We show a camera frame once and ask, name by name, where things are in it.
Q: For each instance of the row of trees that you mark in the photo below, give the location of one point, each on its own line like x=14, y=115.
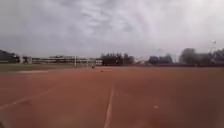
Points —
x=188, y=56

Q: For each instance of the long low building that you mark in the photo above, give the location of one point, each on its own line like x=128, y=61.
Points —
x=60, y=60

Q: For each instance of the floodlight pole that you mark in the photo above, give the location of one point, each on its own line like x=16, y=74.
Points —
x=214, y=46

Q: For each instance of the dark tree mass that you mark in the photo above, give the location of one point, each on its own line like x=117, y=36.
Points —
x=8, y=57

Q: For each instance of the dark clump of trees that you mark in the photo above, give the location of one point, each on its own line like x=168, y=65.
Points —
x=111, y=59

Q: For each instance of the white goal frame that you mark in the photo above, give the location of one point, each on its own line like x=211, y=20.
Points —
x=75, y=61

